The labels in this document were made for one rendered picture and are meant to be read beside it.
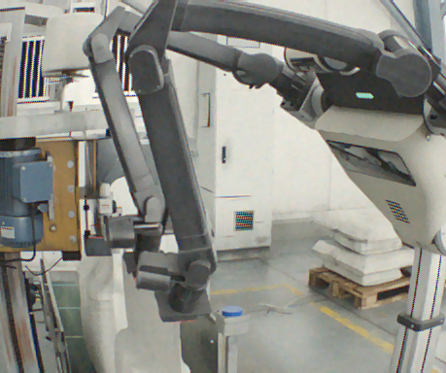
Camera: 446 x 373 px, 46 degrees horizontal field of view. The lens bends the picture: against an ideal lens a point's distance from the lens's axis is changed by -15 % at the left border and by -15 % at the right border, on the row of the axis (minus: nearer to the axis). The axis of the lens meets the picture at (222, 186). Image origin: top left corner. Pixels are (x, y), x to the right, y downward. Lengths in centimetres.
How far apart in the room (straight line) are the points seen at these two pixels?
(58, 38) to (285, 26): 76
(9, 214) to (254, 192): 426
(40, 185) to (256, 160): 425
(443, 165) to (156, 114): 54
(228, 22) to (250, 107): 467
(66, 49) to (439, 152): 90
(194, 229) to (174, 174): 11
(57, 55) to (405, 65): 89
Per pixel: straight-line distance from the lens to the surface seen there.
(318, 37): 82
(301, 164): 639
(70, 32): 143
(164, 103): 85
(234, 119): 540
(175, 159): 90
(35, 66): 444
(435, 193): 110
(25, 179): 136
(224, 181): 542
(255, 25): 80
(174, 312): 114
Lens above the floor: 144
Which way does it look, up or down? 8 degrees down
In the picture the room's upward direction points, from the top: 1 degrees clockwise
